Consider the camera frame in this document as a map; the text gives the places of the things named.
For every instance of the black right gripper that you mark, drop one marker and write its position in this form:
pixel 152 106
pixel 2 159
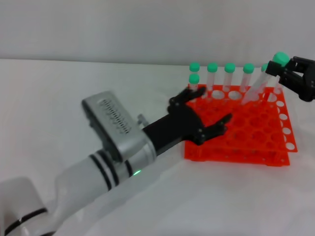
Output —
pixel 307 83

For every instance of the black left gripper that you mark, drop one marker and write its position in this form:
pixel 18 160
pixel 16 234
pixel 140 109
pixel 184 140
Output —
pixel 172 130

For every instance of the green-capped clear test tube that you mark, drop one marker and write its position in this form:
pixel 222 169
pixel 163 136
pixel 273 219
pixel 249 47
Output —
pixel 194 66
pixel 256 88
pixel 194 79
pixel 212 67
pixel 248 68
pixel 278 88
pixel 229 67
pixel 264 67

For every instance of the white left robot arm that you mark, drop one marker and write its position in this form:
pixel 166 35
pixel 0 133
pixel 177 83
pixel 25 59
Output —
pixel 81 179

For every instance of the orange test tube rack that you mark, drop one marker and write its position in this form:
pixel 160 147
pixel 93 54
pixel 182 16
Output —
pixel 246 132

